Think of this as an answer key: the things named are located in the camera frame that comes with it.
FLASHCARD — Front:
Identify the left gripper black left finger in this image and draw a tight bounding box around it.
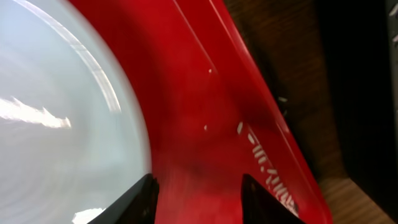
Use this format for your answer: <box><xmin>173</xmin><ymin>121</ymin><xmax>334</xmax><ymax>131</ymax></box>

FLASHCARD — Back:
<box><xmin>88</xmin><ymin>174</ymin><xmax>159</xmax><ymax>224</ymax></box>

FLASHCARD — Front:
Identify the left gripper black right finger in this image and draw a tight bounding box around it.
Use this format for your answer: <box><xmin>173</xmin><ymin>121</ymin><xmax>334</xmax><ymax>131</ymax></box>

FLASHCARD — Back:
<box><xmin>241</xmin><ymin>174</ymin><xmax>304</xmax><ymax>224</ymax></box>

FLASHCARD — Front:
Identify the light blue plate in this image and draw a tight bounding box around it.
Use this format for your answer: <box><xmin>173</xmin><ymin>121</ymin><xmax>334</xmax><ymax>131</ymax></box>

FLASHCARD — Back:
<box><xmin>1</xmin><ymin>0</ymin><xmax>151</xmax><ymax>223</ymax></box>

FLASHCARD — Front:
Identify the black waste tray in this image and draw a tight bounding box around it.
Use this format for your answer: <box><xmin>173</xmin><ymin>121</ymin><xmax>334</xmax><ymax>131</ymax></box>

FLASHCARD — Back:
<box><xmin>316</xmin><ymin>0</ymin><xmax>397</xmax><ymax>220</ymax></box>

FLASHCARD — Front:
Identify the red serving tray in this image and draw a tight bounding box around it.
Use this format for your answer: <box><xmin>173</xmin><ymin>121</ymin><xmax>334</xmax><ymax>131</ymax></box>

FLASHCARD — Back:
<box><xmin>72</xmin><ymin>0</ymin><xmax>333</xmax><ymax>223</ymax></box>

